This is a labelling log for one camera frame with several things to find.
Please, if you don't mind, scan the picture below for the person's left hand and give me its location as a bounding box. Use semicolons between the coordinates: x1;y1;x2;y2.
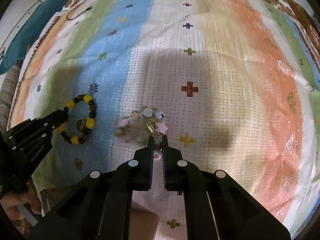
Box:
1;178;42;221

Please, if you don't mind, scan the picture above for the teal pillow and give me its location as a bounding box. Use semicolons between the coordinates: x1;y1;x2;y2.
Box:
1;0;69;74

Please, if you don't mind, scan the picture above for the silver metal tin box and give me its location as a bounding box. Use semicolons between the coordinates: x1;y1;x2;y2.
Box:
40;186;159;239

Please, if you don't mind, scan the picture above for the yellow and black bead bracelet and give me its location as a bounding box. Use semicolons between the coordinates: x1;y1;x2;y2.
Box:
57;94;98;145

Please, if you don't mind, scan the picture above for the white headboard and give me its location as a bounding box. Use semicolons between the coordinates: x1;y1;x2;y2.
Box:
1;0;46;59

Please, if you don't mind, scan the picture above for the pastel star charm bracelet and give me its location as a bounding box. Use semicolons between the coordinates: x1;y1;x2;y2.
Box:
114;106;169;161

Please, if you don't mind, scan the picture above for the striped colourful mat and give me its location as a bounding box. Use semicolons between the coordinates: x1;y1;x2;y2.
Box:
8;0;319;236

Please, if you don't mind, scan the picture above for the grey striped bolster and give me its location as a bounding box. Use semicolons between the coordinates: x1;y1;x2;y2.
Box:
1;60;23;133

